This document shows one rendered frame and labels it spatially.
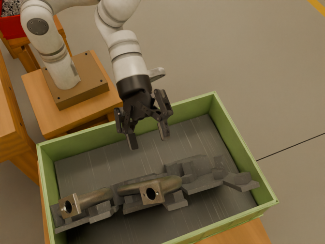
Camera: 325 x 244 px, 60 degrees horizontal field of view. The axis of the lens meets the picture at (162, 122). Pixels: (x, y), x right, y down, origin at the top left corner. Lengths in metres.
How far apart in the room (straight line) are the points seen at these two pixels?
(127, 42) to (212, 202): 0.57
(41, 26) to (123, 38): 0.37
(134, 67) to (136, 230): 0.51
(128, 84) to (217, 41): 2.06
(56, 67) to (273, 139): 1.55
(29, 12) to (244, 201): 0.86
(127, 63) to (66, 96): 0.54
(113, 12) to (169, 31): 2.03
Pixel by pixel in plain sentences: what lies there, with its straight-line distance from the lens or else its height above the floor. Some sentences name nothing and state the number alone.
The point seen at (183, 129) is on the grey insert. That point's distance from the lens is 1.04.
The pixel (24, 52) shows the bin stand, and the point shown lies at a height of 0.73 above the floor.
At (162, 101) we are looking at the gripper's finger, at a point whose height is 1.28.
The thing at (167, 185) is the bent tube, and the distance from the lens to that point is 0.62.
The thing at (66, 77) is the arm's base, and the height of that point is 0.96.
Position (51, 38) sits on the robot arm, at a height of 1.13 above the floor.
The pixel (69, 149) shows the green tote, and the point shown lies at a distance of 1.01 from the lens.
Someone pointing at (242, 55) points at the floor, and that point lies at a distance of 2.55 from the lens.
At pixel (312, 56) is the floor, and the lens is 2.75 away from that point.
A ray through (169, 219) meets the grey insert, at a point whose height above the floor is 0.85.
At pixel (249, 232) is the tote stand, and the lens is 1.01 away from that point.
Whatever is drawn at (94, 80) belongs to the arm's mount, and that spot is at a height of 0.90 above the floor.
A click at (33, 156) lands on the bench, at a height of 0.70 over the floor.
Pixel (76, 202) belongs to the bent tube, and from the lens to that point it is 0.59.
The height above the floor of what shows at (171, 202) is 1.13.
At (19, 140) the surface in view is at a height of 0.84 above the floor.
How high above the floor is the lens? 1.75
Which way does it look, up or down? 59 degrees down
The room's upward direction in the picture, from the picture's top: straight up
